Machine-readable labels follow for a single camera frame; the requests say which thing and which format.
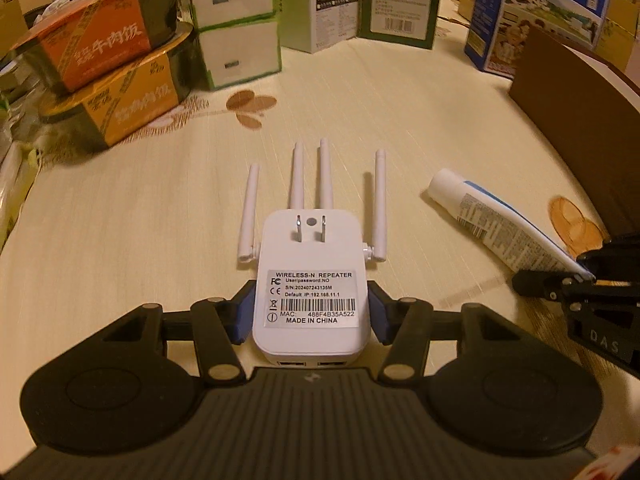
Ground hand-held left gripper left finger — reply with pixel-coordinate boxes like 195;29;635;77
101;280;258;381

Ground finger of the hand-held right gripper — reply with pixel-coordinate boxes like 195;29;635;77
511;268;597;305
574;234;640;282

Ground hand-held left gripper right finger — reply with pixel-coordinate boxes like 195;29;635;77
366;280;527;384

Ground white wifi repeater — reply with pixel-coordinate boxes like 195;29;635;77
236;136;391;369

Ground brown storage box white inside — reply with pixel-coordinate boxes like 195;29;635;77
508;24;640;242

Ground stack of cardboard boxes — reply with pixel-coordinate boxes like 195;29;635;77
606;0;640;70

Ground orange yellow instant meal bowl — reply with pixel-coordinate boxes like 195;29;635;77
39;24;202;154

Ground blue milk carton box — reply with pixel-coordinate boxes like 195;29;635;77
463;0;617;79

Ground stack of pale food packets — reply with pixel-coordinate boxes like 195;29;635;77
0;60;42;253

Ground green wrapped tissue pack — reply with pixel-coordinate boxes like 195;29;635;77
181;0;284;93

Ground small yellow cardboard box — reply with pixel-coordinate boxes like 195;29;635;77
434;0;474;27

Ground white green photo box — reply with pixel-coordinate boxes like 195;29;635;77
276;0;364;57

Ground red lid instant meal bowl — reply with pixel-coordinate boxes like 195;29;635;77
0;0;189;97

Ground dark green product box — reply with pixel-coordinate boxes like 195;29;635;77
355;0;447;53

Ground brown cardboard box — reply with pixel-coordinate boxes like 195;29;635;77
0;0;29;57

